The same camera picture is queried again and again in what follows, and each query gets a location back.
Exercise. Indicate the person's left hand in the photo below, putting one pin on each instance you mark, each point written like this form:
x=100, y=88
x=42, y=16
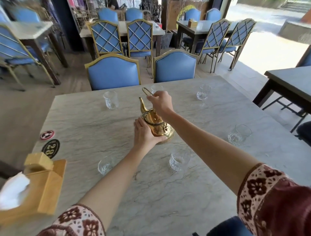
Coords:
x=143, y=136

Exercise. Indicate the person's right hand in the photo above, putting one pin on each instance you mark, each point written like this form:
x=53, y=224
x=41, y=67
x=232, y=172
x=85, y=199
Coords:
x=163, y=103

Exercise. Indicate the person's left thumb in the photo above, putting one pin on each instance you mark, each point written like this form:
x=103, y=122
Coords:
x=160, y=139

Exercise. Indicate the person's right fingers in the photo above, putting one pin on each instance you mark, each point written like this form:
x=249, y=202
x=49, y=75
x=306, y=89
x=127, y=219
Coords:
x=155, y=95

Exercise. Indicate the golden metal teapot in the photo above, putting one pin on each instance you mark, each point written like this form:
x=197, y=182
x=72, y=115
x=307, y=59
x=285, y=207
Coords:
x=158, y=126

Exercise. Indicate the person's right forearm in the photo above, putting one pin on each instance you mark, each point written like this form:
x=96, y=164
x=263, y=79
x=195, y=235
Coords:
x=213, y=150

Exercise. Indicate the person's left forearm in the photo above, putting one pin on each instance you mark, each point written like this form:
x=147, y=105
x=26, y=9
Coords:
x=114, y=180

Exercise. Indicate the clear drinking glass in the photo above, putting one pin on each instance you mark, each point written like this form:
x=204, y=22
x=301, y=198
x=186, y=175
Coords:
x=111, y=100
x=238, y=135
x=179, y=160
x=106, y=165
x=156, y=88
x=203, y=92

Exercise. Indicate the blue padded gold-framed chair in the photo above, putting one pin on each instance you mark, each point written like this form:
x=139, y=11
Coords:
x=305, y=57
x=213, y=14
x=175, y=68
x=192, y=14
x=133, y=14
x=107, y=15
x=25, y=15
x=113, y=74

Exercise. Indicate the grey plant pot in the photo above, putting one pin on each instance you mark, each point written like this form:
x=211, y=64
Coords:
x=166, y=39

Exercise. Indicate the blue lattice-back chair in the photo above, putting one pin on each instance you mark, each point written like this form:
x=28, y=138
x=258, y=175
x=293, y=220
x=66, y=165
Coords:
x=239, y=34
x=14, y=48
x=213, y=36
x=106, y=37
x=140, y=36

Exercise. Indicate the light-topped dining table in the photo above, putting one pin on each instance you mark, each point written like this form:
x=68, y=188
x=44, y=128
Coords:
x=34, y=31
x=124, y=28

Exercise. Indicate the small wooden tissue box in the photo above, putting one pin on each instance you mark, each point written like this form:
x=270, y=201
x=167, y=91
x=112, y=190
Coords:
x=193, y=23

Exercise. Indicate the grey-topped dining table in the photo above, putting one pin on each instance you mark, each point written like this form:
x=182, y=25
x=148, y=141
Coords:
x=201, y=27

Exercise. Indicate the blue seat cushion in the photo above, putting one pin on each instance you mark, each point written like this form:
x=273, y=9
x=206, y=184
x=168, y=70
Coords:
x=226, y=227

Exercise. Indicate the round black number sticker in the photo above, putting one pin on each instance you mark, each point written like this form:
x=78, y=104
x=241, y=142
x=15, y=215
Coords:
x=50, y=148

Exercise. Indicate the round red black sticker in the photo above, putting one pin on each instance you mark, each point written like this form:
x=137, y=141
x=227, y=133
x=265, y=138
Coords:
x=47, y=135

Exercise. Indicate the patterned left sleeve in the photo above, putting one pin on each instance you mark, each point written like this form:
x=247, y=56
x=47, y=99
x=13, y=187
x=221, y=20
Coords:
x=75, y=222

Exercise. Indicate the patterned sleeve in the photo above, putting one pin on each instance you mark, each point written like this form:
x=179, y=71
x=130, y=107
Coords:
x=274, y=204
x=75, y=222

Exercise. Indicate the patterned right sleeve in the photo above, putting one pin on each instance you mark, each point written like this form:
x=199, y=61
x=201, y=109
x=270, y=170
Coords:
x=274, y=204

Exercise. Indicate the dark-topped dining table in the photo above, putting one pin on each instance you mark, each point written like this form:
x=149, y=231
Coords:
x=289, y=82

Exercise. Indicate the dark blue chair seat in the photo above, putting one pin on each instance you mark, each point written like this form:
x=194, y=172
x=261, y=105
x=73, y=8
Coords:
x=305, y=132

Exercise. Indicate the white tissue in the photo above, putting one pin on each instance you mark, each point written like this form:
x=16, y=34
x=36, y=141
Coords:
x=13, y=192

